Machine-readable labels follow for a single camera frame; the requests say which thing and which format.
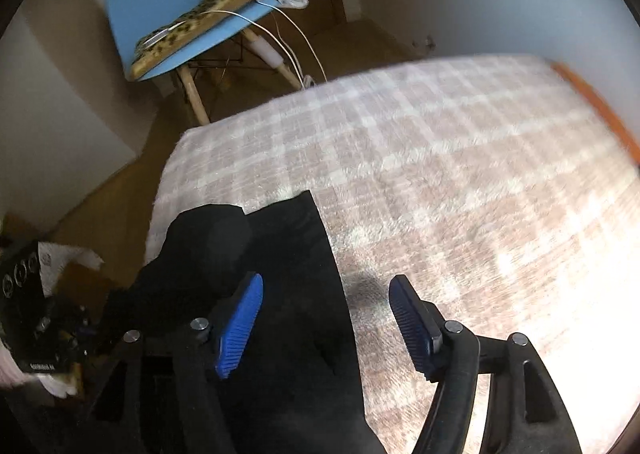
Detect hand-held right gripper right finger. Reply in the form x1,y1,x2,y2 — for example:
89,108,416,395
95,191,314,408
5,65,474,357
389,275,583,454

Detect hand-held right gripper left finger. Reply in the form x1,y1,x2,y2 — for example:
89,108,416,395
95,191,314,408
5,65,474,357
92,273,264,454

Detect black pants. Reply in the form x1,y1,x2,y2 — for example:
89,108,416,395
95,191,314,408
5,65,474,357
102,190,386,454

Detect white paper towel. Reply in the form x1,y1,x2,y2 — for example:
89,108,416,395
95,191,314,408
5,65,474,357
37,241,103,297

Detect plaid fleece blanket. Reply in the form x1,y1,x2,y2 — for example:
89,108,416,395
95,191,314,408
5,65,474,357
145,54,640,454

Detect orange bed sheet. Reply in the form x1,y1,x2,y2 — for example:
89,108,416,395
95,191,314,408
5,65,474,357
550,61,640,165

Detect leopard print cushion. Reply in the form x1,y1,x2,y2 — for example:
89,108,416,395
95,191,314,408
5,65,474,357
131,0,282,81

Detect white cable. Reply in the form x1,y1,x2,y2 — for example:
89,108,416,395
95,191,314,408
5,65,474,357
260,0,328,85
141,9,306,87

